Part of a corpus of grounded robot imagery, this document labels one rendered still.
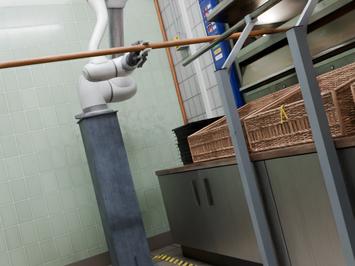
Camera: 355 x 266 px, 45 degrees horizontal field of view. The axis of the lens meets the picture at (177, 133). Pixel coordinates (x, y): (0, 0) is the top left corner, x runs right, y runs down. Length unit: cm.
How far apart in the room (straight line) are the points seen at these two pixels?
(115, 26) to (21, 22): 85
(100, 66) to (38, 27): 111
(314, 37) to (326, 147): 94
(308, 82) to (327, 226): 50
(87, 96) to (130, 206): 71
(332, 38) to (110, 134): 135
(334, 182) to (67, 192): 215
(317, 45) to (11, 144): 206
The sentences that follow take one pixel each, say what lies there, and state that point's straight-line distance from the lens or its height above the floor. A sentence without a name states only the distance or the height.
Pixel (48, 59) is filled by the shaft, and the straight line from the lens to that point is 200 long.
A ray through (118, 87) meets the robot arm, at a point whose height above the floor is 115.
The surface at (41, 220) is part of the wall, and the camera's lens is 315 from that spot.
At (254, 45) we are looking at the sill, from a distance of 260.
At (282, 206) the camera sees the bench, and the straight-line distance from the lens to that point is 174.
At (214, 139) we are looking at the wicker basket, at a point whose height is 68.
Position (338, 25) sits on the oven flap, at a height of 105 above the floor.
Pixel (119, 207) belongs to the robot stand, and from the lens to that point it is 262.
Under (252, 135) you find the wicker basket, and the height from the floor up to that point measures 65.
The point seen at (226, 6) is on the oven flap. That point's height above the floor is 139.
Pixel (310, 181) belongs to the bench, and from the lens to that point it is 157.
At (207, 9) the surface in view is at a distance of 295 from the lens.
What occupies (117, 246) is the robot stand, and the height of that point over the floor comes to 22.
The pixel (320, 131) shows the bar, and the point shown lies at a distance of 140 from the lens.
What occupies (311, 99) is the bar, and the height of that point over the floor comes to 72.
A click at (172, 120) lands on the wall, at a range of 345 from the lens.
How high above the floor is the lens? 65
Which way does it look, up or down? 3 degrees up
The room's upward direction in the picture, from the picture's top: 14 degrees counter-clockwise
